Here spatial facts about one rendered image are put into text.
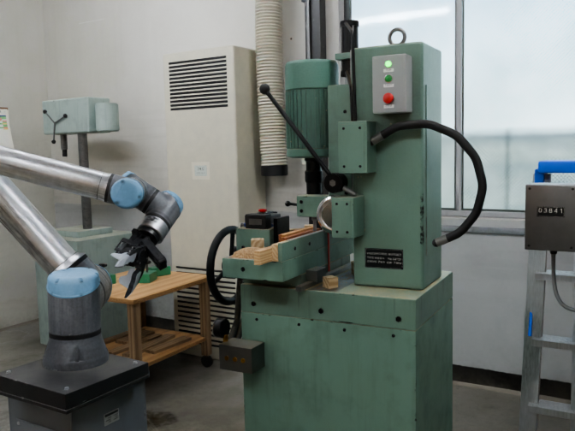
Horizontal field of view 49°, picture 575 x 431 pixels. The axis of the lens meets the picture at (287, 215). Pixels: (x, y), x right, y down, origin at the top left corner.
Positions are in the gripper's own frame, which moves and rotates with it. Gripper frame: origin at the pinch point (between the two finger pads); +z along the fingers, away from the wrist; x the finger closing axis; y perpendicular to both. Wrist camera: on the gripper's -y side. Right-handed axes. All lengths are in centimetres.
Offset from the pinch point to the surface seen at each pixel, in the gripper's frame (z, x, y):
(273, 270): -16.9, 4.6, -41.3
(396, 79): -60, 48, -62
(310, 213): -48, -1, -42
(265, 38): -196, -33, 32
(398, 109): -55, 42, -65
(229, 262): -18.1, 0.9, -26.6
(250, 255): -20.5, 3.9, -32.4
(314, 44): -199, -33, 5
